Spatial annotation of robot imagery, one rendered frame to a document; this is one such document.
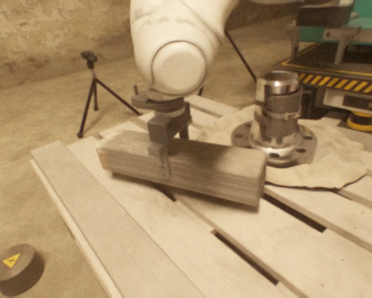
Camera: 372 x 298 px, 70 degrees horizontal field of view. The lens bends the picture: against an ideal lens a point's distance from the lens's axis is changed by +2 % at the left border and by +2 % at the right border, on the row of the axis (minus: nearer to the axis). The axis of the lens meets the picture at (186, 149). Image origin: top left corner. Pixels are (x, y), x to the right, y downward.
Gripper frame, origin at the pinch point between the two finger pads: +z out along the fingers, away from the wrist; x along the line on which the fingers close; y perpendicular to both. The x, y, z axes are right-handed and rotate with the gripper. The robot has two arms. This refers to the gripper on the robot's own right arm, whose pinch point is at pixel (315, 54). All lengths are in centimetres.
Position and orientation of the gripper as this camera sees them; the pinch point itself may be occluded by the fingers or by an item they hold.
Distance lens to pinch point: 95.4
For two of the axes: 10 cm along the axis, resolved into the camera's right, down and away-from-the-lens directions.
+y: 7.0, -4.4, 5.7
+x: -7.1, -3.2, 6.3
